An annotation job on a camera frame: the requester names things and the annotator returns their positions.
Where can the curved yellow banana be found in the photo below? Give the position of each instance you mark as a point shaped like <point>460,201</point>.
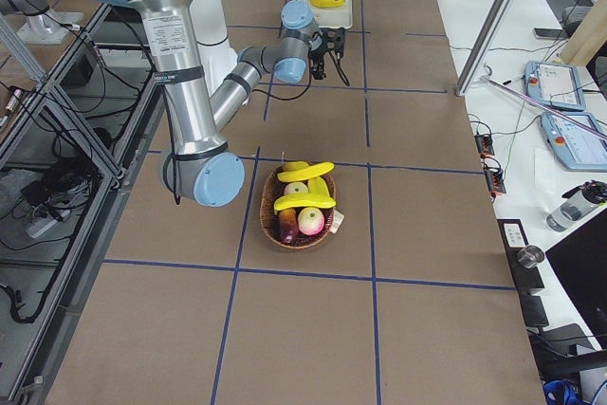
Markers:
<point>307,173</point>

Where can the brown wicker basket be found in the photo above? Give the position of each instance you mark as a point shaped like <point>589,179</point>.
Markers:
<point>274,189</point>

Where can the white bear print tray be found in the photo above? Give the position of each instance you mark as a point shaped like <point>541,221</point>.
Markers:
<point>341,17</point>

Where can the yellow pear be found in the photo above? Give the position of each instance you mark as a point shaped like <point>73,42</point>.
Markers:
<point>293,165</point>

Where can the yellow star fruit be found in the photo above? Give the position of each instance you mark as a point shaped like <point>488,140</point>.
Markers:
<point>317,185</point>

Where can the paper price tag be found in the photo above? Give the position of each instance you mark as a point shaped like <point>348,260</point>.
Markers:
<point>337,220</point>

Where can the pink white apple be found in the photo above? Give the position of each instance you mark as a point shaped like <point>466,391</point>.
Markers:
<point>311,221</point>

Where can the dark red fruit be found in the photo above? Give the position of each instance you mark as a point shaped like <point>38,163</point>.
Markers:
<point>288,226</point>

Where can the long reach stick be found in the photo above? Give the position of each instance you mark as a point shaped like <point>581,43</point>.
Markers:
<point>486,77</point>

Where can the far teach pendant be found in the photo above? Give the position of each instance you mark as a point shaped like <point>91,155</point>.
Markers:
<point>554,85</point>

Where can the teach pendant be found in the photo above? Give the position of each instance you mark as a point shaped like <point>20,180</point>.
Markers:
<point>554,85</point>
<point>575,148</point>

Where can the near teach pendant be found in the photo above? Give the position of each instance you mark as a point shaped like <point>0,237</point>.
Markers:
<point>575,148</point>

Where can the small metal cup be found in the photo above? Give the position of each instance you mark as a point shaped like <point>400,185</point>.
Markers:
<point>530,256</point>

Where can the clear water bottle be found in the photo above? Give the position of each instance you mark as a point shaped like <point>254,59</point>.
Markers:
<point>579,202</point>

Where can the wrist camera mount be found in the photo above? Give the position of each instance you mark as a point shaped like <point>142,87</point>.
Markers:
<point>335,39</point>

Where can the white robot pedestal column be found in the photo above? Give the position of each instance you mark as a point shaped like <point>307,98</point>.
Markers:
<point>228,82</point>

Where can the aluminium frame post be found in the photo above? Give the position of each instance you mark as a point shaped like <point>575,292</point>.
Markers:
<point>480,48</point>

